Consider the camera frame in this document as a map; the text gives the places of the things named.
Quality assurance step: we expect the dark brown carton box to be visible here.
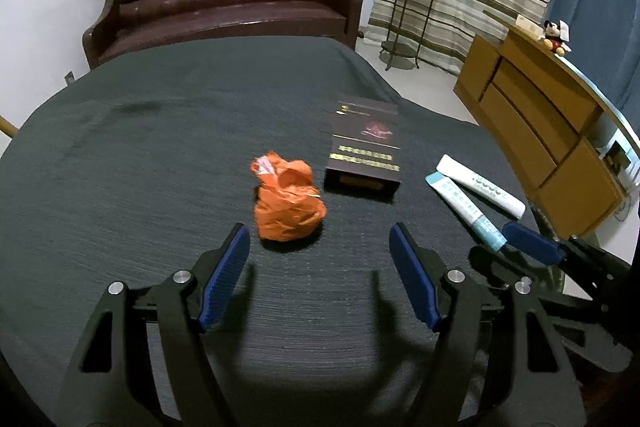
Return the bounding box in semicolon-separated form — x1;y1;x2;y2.
324;96;403;198

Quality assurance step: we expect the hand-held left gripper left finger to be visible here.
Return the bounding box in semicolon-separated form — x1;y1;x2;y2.
55;223;251;427

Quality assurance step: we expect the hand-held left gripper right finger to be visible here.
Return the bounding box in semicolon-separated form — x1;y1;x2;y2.
389;222;587;427

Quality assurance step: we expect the orange plastic bag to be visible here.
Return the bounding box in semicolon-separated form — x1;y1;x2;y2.
249;151;327;243

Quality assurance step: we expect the mouse plush toy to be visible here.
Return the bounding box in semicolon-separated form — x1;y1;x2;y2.
542;19;574;56

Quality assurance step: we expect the small beige box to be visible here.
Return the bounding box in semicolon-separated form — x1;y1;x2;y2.
515;14;547;40

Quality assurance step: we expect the wooden cabinet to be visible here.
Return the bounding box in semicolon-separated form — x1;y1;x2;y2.
454;9;640;239

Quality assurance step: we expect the blue white tube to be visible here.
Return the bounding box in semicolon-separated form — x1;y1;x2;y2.
425;173;507;253

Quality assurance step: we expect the black metal plant stand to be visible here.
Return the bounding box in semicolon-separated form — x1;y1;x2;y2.
380;0;445;72

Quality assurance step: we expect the small framed picture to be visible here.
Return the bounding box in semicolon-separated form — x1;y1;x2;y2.
597;127;640;188

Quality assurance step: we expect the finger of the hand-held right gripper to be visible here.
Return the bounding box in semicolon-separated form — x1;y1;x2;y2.
501;222;607;274
470;246;556;289

